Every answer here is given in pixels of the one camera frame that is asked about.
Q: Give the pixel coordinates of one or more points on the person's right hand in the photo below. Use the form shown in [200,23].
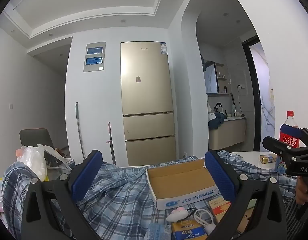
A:
[302,192]

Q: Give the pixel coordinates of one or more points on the black hair tool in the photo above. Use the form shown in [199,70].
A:
[233,102]

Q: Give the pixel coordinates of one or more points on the red orange cigarette pack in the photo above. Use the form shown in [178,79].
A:
[221,211]

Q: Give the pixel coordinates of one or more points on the cardboard box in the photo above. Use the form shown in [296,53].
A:
[179,180]

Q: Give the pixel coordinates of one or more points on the fridge label sticker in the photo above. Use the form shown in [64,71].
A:
[163,48]

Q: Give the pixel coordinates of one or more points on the white plastic bag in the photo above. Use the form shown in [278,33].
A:
[31,160]

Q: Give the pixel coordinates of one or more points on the red iced tea bottle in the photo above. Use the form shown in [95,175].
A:
[291,142]

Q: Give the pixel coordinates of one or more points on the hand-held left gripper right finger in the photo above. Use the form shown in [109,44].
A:
[220,177]

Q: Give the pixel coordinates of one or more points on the cream cigarette pack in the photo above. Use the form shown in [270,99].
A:
[216,201]

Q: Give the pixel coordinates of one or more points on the bathroom wall shelf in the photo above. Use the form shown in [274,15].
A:
[222,78]

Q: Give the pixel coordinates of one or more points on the fridge magnet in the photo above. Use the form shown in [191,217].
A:
[137,79]

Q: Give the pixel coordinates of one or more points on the pink white plug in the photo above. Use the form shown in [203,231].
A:
[176,214]

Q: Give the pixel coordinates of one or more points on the white hair dryer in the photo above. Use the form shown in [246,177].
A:
[237,114]

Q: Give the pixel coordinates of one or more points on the black door frame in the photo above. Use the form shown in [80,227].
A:
[255,105]

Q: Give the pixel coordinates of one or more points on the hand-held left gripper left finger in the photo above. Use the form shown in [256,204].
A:
[86,177]

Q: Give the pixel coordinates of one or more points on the bathroom mirror cabinet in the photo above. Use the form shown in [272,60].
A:
[211,77]

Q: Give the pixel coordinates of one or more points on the blue tissue pack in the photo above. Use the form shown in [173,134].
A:
[157,232]

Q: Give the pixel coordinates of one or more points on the grey chair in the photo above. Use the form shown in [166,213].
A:
[35,137]

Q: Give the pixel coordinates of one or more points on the yellow cigarette pack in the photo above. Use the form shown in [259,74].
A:
[187,231]

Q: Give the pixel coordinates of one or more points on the grey wall panel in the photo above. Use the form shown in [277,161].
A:
[94,66]

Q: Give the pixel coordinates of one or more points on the beige vanity cabinet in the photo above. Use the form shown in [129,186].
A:
[226,132]

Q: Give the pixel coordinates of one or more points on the white plush toy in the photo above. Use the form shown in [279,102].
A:
[209,106]

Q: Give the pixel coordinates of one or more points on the black faucet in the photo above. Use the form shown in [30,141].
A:
[217,106]

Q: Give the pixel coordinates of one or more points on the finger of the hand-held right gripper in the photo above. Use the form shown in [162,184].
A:
[292,130]
[274,143]

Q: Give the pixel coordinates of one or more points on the blue plaid shirt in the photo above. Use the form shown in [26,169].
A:
[124,187]

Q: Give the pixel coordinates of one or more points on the gold refrigerator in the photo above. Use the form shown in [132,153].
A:
[146,105]

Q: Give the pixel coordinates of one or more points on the dark blue clothing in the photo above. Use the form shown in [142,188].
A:
[216,121]

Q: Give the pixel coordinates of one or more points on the striped grey clothing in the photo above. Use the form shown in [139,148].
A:
[291,217]

